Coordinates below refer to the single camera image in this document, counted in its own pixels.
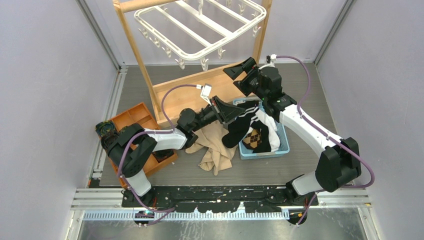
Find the brown argyle sock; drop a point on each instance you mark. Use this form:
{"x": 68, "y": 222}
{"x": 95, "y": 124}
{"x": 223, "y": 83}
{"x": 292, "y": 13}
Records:
{"x": 252, "y": 140}

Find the orange compartment tray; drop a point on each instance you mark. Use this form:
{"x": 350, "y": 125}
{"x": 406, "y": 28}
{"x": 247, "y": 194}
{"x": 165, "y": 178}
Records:
{"x": 141, "y": 115}

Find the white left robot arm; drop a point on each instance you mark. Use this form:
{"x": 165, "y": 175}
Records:
{"x": 129, "y": 149}

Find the wooden hanger stand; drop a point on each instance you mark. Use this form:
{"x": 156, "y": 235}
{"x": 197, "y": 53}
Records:
{"x": 214, "y": 76}

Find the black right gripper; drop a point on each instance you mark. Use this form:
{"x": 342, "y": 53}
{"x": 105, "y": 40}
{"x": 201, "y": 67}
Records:
{"x": 247, "y": 66}

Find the beige crumpled cloth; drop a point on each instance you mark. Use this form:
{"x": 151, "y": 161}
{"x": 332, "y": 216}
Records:
{"x": 218, "y": 157}

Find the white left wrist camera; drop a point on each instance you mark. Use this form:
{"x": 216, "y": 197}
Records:
{"x": 205, "y": 91}

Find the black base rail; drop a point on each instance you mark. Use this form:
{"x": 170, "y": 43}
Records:
{"x": 218, "y": 199}

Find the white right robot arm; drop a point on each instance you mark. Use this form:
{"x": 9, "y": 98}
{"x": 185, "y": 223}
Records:
{"x": 338, "y": 163}

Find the white plastic clip hanger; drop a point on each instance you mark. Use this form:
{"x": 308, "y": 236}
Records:
{"x": 198, "y": 30}

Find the rolled black sock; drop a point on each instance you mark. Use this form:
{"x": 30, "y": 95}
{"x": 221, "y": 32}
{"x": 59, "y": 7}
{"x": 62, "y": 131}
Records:
{"x": 162, "y": 155}

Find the light blue plastic basket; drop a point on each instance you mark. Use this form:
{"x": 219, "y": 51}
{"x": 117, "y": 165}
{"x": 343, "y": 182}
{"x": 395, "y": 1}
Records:
{"x": 248, "y": 154}

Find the rolled dark patterned sock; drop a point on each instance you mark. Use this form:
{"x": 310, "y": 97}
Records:
{"x": 106, "y": 128}

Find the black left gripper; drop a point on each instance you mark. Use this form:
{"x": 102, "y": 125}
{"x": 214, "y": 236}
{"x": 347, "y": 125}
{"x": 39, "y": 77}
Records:
{"x": 223, "y": 111}

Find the rolled dark green sock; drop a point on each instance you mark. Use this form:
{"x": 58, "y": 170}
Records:
{"x": 107, "y": 139}

